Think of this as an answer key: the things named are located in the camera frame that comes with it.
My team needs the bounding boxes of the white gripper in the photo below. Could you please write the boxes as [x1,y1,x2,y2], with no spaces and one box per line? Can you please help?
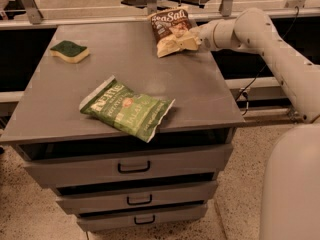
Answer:
[177,20,219,51]

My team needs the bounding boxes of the brown sea salt chip bag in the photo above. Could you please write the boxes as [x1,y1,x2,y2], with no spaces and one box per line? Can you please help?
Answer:
[148,6,193,58]

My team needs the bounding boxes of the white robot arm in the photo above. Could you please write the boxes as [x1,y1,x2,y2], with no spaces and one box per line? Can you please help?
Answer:
[191,8,320,240]

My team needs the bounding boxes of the green jalapeno chip bag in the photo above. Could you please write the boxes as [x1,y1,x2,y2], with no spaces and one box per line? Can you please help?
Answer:
[79,76,175,143]

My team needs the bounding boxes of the green yellow sponge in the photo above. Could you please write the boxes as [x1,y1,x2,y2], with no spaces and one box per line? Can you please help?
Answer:
[50,40,89,64]

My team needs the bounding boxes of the middle grey drawer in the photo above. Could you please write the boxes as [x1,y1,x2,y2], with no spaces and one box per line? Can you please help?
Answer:
[56,181,217,215]

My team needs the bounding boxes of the grey drawer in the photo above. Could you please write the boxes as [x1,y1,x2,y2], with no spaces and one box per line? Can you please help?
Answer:
[56,181,217,215]
[77,204,207,232]
[25,144,233,188]

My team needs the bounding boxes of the grey drawer cabinet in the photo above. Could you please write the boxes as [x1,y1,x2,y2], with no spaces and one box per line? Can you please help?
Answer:
[2,22,242,231]

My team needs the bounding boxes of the top grey drawer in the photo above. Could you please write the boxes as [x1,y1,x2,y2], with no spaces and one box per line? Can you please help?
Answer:
[25,144,233,188]

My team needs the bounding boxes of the bottom grey drawer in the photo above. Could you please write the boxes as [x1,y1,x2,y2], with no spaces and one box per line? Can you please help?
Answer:
[77,204,207,232]

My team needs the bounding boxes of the black cable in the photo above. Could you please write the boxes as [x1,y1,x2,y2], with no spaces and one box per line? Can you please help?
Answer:
[234,5,301,117]

